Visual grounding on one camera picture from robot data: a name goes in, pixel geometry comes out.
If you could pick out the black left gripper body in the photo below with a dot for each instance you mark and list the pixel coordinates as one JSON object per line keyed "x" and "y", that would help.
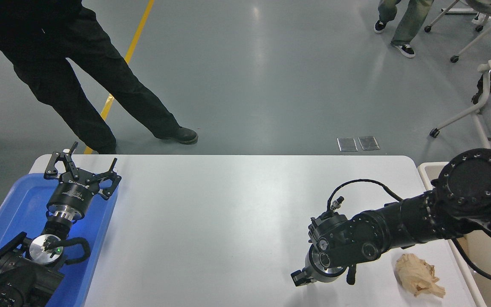
{"x": 71, "y": 197}

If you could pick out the tan paper ball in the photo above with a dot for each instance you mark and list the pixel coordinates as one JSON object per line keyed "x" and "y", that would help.
{"x": 416, "y": 273}

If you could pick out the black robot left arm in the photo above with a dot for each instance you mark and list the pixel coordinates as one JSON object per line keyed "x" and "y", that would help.
{"x": 13, "y": 277}

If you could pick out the blue plastic tray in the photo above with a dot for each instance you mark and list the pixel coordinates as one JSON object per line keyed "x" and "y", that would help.
{"x": 19, "y": 200}

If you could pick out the person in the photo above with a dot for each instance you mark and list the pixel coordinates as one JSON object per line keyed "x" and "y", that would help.
{"x": 409, "y": 21}
{"x": 58, "y": 64}

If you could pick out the metal floor plate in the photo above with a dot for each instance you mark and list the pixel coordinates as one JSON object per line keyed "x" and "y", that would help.
{"x": 347, "y": 144}
{"x": 368, "y": 143}

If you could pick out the large pale bin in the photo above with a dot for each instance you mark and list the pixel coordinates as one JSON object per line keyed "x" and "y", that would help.
{"x": 488, "y": 256}

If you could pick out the white wheeled office chair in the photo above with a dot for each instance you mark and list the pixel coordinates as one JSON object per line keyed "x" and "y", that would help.
{"x": 482, "y": 36}
{"x": 486, "y": 85}

